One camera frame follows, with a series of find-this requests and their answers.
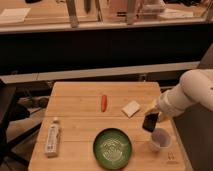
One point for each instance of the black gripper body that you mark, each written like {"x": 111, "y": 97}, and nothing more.
{"x": 150, "y": 122}

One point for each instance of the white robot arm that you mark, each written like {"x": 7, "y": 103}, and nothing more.
{"x": 195, "y": 86}

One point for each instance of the green ceramic bowl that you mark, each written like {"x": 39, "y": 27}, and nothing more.
{"x": 112, "y": 149}

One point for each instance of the white sponge block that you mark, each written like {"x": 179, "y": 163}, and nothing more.
{"x": 131, "y": 108}

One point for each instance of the orange carrot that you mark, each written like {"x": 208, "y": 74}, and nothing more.
{"x": 103, "y": 103}

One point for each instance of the wooden table top board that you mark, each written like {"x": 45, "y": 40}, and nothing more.
{"x": 77, "y": 105}

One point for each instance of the white plastic bottle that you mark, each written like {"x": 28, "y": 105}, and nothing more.
{"x": 51, "y": 145}

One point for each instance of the black office chair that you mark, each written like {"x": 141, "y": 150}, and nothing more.
{"x": 8, "y": 101}

